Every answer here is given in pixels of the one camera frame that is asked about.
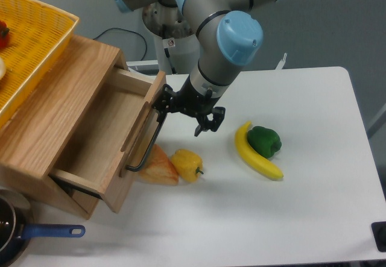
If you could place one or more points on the white round object in basket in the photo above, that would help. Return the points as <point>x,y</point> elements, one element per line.
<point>3,68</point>

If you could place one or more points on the wooden drawer cabinet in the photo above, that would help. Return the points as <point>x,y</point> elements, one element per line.
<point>37,134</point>

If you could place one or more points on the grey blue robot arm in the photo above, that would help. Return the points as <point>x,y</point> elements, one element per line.
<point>230,39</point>

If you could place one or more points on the yellow toy banana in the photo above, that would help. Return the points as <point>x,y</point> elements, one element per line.
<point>257,162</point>

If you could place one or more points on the green toy bell pepper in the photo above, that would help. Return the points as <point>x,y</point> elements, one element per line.
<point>264,141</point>

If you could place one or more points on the black device at table edge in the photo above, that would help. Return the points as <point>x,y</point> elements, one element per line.
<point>379,233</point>

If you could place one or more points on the blue handled frying pan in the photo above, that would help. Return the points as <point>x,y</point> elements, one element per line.
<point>18,227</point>

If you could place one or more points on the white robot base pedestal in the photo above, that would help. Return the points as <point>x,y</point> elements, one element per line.
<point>176,46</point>

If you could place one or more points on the wooden top drawer black handle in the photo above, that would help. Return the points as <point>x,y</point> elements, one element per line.
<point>111,141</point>

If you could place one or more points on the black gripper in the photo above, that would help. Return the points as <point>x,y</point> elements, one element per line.
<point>192,103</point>

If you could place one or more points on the yellow plastic basket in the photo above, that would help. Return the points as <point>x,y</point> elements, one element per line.
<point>39,33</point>

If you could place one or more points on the red toy pepper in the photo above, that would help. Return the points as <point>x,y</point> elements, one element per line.
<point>5,35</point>

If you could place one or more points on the toy croissant bread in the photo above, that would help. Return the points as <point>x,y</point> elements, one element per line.
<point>158,169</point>

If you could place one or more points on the yellow toy bell pepper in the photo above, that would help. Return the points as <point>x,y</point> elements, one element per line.
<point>188,164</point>

